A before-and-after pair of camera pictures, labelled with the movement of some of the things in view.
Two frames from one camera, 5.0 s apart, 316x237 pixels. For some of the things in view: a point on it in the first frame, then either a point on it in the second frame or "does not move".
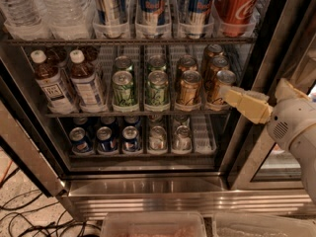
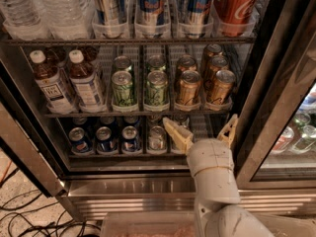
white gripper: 293,120 → 209,156
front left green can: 123,93 does not move
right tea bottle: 85,83 does not move
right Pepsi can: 130,142 does not move
